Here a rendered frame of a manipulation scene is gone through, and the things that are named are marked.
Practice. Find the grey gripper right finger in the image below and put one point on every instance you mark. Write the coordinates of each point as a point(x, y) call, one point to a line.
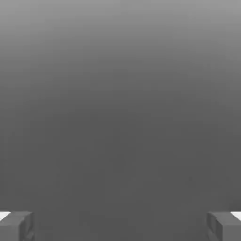
point(227, 226)

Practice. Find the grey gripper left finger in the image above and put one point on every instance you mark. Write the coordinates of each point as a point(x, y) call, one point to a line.
point(13, 226)

